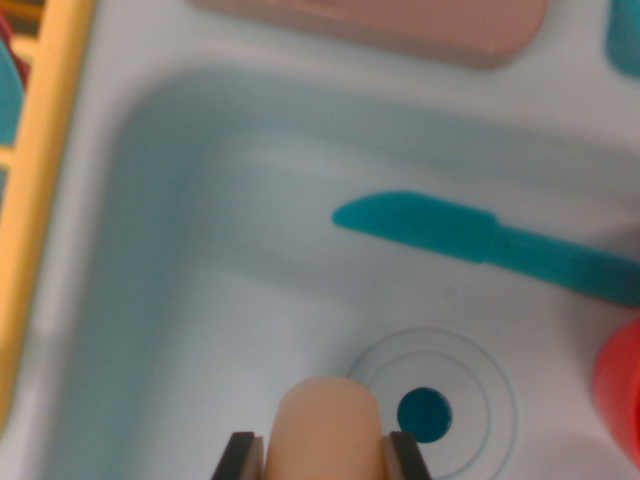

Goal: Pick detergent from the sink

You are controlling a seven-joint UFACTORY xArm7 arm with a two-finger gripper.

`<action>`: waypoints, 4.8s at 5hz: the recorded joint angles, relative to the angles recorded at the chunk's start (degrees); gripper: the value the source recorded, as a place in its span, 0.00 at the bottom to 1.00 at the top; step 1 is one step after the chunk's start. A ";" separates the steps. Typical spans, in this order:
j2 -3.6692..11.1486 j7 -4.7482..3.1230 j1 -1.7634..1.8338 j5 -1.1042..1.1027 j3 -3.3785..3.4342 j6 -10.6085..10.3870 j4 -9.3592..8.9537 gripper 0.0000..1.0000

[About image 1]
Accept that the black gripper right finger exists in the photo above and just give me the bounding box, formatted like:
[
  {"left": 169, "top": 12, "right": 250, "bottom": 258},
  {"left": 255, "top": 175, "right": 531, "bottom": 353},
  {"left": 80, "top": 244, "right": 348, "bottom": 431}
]
[{"left": 383, "top": 431, "right": 434, "bottom": 480}]

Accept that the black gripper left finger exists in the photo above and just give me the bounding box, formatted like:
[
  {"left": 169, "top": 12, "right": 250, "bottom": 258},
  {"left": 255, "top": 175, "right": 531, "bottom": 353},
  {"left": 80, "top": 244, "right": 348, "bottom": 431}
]
[{"left": 211, "top": 431, "right": 265, "bottom": 480}]

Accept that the cream detergent bottle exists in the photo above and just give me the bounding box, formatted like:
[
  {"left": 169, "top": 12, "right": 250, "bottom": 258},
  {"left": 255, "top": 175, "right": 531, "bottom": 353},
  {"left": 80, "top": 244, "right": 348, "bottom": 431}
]
[{"left": 262, "top": 376, "right": 391, "bottom": 480}]

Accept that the light blue toy sink unit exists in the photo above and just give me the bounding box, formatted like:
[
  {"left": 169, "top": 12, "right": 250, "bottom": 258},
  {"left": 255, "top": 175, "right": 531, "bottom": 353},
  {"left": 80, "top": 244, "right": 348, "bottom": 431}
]
[{"left": 9, "top": 0, "right": 640, "bottom": 480}]

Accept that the teal toy knife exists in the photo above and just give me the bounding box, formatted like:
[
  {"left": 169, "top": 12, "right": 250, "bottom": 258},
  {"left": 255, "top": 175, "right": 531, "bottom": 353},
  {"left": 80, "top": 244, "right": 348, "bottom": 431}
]
[{"left": 331, "top": 191, "right": 640, "bottom": 307}]

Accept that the yellow plastic dish rack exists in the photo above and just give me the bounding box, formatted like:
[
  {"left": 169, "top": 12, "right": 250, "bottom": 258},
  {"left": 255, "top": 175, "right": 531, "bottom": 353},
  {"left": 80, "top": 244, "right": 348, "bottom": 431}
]
[{"left": 0, "top": 0, "right": 96, "bottom": 426}]

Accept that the teal toy plate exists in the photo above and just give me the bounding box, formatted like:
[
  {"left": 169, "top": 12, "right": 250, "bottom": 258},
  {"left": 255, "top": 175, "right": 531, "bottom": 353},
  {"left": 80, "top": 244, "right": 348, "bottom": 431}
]
[{"left": 0, "top": 37, "right": 26, "bottom": 149}]

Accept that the teal dish brush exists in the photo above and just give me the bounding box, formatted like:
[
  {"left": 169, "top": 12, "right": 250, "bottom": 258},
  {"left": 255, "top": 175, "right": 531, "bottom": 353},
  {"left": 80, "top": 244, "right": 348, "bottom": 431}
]
[{"left": 605, "top": 0, "right": 640, "bottom": 79}]

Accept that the red toy plate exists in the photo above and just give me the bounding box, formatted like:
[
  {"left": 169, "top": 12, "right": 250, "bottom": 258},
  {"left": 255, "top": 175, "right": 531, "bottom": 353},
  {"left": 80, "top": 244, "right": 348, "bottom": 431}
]
[{"left": 0, "top": 9, "right": 32, "bottom": 87}]

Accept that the red cup with handle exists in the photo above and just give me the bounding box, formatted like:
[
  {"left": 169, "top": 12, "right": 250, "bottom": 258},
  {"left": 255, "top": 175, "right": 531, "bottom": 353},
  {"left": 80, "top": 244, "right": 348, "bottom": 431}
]
[{"left": 593, "top": 317, "right": 640, "bottom": 471}]

